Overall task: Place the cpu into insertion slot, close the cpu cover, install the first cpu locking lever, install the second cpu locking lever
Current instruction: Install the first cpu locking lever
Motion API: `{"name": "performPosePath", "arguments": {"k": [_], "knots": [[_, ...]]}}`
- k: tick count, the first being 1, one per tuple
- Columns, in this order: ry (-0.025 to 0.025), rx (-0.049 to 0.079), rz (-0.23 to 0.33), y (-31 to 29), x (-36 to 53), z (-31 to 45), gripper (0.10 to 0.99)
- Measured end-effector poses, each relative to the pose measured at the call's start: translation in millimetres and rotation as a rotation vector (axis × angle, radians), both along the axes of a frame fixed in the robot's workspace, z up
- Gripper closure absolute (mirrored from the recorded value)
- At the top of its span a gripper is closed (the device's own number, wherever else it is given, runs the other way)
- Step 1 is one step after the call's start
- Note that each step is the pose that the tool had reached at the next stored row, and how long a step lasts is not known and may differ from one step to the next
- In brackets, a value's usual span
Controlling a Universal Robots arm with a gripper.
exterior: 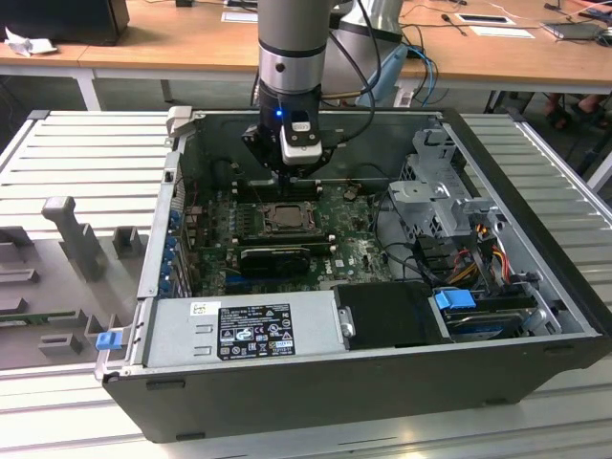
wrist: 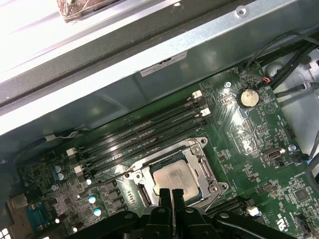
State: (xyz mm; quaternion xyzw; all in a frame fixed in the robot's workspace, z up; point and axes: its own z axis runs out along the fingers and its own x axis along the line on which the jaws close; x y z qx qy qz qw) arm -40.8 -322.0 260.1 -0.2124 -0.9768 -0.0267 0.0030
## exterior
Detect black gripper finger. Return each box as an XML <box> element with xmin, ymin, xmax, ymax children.
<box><xmin>290</xmin><ymin>142</ymin><xmax>337</xmax><ymax>186</ymax></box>
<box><xmin>240</xmin><ymin>123</ymin><xmax>294</xmax><ymax>187</ymax></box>

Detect metal socket cover frame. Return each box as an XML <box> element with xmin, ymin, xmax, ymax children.
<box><xmin>260</xmin><ymin>201</ymin><xmax>320</xmax><ymax>235</ymax></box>

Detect silver topped CPU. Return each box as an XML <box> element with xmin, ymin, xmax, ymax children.
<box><xmin>273</xmin><ymin>204</ymin><xmax>307</xmax><ymax>226</ymax></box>

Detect black RAM slot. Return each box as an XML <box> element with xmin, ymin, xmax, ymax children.
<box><xmin>234</xmin><ymin>232</ymin><xmax>327</xmax><ymax>244</ymax></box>
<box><xmin>236</xmin><ymin>237</ymin><xmax>337</xmax><ymax>254</ymax></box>
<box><xmin>232</xmin><ymin>188</ymin><xmax>322</xmax><ymax>203</ymax></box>

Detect CPU socket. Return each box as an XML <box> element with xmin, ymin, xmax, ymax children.
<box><xmin>256</xmin><ymin>199</ymin><xmax>322</xmax><ymax>237</ymax></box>

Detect green motherboard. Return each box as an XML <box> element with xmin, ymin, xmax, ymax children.
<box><xmin>188</xmin><ymin>184</ymin><xmax>401</xmax><ymax>296</ymax></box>

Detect pale blue teach pendant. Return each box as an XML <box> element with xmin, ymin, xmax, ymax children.
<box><xmin>356</xmin><ymin>45</ymin><xmax>410</xmax><ymax>107</ymax></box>

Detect silver metal drive cage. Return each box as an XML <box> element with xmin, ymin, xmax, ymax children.
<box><xmin>385</xmin><ymin>124</ymin><xmax>508</xmax><ymax>252</ymax></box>

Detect black graphics card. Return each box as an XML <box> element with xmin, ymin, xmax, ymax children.
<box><xmin>238</xmin><ymin>245</ymin><xmax>311</xmax><ymax>277</ymax></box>

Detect wooden desk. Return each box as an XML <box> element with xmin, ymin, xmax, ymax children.
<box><xmin>0</xmin><ymin>0</ymin><xmax>612</xmax><ymax>114</ymax></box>

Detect black plastic shroud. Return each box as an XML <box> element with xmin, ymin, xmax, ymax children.
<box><xmin>331</xmin><ymin>280</ymin><xmax>454</xmax><ymax>353</ymax></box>

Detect hard disk in blue carrier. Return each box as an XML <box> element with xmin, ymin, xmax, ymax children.
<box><xmin>432</xmin><ymin>288</ymin><xmax>533</xmax><ymax>341</ymax></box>

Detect white framed tablet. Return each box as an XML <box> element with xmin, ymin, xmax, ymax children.
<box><xmin>453</xmin><ymin>12</ymin><xmax>516</xmax><ymax>26</ymax></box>

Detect silver power supply unit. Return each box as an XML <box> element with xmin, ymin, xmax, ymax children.
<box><xmin>142</xmin><ymin>289</ymin><xmax>346</xmax><ymax>369</ymax></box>

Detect black desktop device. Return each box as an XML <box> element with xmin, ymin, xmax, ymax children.
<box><xmin>0</xmin><ymin>0</ymin><xmax>130</xmax><ymax>47</ymax></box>

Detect person's feet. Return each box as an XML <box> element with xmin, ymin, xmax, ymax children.
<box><xmin>544</xmin><ymin>93</ymin><xmax>612</xmax><ymax>130</ymax></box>

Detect blue plastic latch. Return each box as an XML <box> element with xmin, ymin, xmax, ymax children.
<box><xmin>95</xmin><ymin>332</ymin><xmax>123</xmax><ymax>354</ymax></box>

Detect crumpled white paper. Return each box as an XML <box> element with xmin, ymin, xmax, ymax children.
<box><xmin>4</xmin><ymin>26</ymin><xmax>58</xmax><ymax>56</ymax></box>

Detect black open PC case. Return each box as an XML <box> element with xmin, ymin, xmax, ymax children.
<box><xmin>95</xmin><ymin>105</ymin><xmax>612</xmax><ymax>444</ymax></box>

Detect grey parts rack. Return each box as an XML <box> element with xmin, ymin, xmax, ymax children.
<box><xmin>0</xmin><ymin>195</ymin><xmax>157</xmax><ymax>372</ymax></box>

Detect dark notebook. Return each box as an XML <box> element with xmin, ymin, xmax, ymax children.
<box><xmin>542</xmin><ymin>21</ymin><xmax>604</xmax><ymax>42</ymax></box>

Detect green RAM stick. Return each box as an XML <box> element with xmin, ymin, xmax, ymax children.
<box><xmin>0</xmin><ymin>311</ymin><xmax>77</xmax><ymax>327</ymax></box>

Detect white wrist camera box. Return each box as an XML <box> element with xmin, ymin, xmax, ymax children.
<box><xmin>280</xmin><ymin>110</ymin><xmax>322</xmax><ymax>165</ymax></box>

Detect yellow red wire bundle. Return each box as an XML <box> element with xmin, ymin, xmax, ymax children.
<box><xmin>448</xmin><ymin>224</ymin><xmax>513</xmax><ymax>288</ymax></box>

